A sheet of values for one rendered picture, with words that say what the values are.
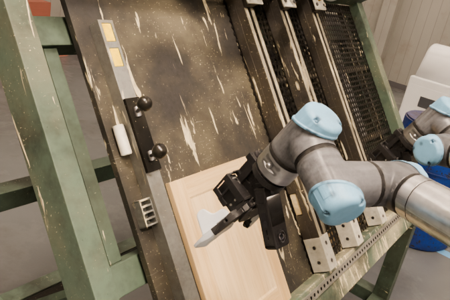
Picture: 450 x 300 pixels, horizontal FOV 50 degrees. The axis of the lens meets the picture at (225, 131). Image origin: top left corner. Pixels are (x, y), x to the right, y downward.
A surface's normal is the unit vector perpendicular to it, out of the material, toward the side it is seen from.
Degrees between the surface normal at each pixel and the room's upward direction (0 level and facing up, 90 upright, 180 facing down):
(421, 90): 90
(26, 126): 90
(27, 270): 0
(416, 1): 90
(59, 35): 54
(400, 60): 90
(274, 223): 59
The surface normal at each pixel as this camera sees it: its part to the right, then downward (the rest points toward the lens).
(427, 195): -0.53, -0.69
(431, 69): -0.54, -0.16
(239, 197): -0.66, 0.12
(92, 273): 0.74, -0.27
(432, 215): -0.88, -0.11
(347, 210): 0.27, 0.74
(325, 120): 0.51, -0.65
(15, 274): 0.19, -0.93
